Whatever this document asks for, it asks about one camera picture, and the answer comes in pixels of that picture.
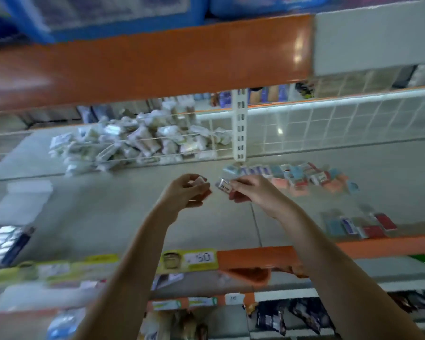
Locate person's right hand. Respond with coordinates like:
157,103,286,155
229,174,298,220

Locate person's left hand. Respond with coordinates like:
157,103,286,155
153,173,213,225

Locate pile of mixed erasers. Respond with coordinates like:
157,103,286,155
221,161,399,241

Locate blue white eraser box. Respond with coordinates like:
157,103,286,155
0,180,54,270

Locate person's left forearm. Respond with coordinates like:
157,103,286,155
74,212,172,340

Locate person's right forearm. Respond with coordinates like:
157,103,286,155
278,207,425,340

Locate white orange metal shelf unit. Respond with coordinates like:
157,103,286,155
0,0,425,340

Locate pile of white packets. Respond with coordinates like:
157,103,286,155
48,102,233,174

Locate yellow price label strip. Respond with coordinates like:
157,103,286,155
0,247,221,284

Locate row of blue bottles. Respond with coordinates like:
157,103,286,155
216,81,316,109

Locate row of dark snack packets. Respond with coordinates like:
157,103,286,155
251,290,425,336

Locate blue orange snack packet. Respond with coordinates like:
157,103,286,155
46,308,87,340

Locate row of blue packages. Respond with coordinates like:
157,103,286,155
0,0,425,45

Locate white wire grid panel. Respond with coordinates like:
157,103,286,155
0,85,425,170

